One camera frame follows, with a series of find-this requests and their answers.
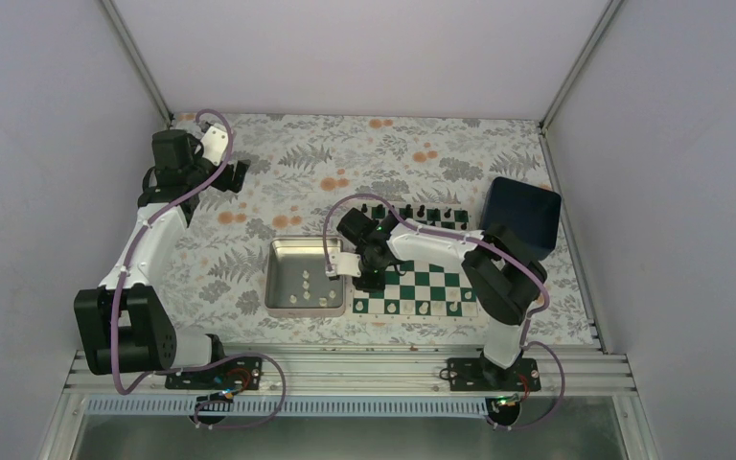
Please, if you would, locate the metal tray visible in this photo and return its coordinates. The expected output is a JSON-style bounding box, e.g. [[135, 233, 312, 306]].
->
[[264, 235, 346, 318]]

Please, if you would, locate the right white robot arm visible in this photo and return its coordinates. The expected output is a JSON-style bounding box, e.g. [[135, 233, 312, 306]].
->
[[324, 207, 549, 390]]

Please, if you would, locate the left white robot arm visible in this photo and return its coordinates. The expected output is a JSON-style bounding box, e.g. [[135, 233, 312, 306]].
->
[[74, 125, 248, 388]]

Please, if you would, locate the green white chessboard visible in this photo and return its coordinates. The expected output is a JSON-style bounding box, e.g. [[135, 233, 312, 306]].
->
[[346, 200, 488, 326]]

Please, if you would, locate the dark blue box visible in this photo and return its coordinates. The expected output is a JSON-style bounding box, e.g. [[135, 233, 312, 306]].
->
[[480, 176, 562, 261]]

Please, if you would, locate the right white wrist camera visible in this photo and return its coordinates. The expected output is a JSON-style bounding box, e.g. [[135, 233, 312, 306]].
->
[[325, 251, 362, 279]]

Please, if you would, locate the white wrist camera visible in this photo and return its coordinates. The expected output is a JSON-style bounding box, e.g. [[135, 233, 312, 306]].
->
[[325, 251, 362, 279], [200, 124, 231, 167]]

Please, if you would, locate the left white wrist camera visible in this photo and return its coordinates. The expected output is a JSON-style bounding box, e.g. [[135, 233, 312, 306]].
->
[[200, 124, 231, 167]]

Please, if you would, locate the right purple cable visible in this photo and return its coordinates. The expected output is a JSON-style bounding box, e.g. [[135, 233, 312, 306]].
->
[[322, 193, 567, 431]]

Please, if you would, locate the purple cable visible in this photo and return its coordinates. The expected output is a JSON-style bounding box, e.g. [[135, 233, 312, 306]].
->
[[108, 107, 288, 433], [322, 193, 567, 431]]

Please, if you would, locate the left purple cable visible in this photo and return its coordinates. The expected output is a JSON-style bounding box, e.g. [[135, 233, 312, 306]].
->
[[108, 107, 288, 433]]

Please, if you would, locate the aluminium frame rail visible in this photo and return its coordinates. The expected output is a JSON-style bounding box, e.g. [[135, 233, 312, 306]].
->
[[62, 353, 637, 399]]

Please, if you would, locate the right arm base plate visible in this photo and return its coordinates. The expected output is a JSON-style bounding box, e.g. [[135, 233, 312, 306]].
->
[[439, 357, 541, 392]]

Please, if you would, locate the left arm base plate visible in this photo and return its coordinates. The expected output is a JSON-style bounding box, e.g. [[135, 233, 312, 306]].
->
[[165, 356, 263, 392]]

